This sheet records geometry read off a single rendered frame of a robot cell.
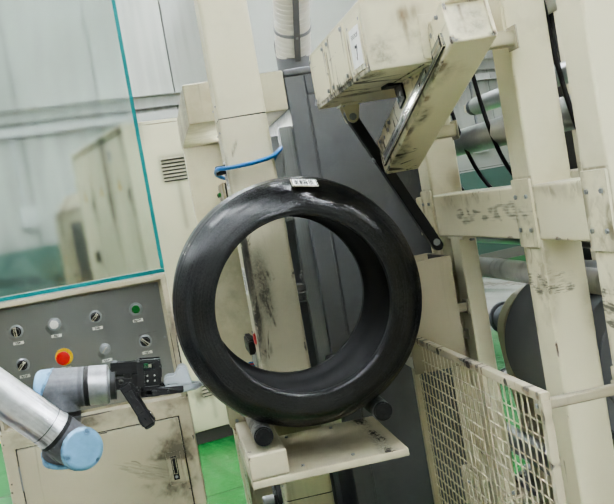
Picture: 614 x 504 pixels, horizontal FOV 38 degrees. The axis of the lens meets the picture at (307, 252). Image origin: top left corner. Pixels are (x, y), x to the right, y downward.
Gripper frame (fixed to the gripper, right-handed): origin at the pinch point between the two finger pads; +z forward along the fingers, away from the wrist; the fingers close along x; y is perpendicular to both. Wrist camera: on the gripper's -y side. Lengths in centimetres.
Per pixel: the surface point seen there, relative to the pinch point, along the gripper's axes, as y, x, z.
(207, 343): 11.4, -11.9, 2.0
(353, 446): -17.6, 1.3, 36.3
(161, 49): 264, 974, 6
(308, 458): -19.1, -0.4, 24.9
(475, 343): 2, 23, 75
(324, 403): -3.9, -11.9, 27.4
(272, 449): -14.2, -8.1, 15.6
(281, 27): 99, 78, 35
